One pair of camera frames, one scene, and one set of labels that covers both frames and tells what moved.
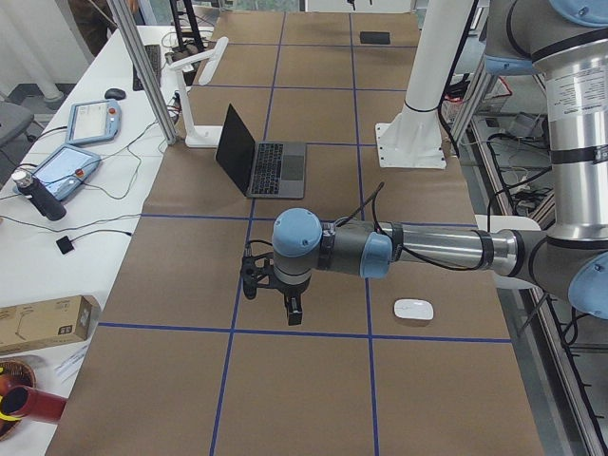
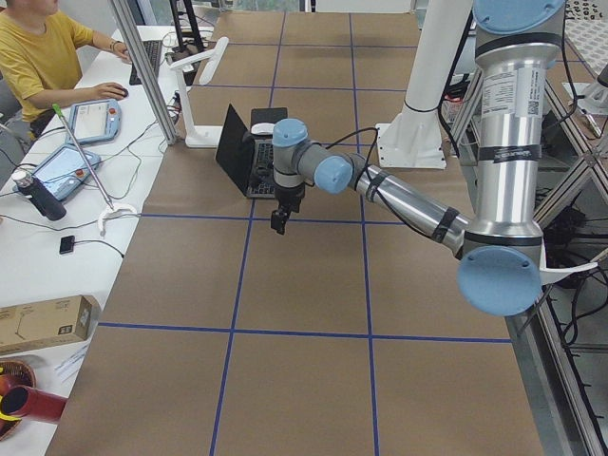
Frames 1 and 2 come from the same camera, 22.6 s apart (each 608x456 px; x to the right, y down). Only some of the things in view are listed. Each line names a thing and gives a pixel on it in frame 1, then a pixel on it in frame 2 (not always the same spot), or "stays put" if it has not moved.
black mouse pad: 375,37 to 267,115
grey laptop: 261,169 stays put
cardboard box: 67,319 stays put
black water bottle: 48,205 stays put
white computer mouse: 413,308 to 262,128
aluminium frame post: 122,11 stays put
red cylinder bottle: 24,401 stays put
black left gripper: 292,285 to 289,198
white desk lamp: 199,136 stays put
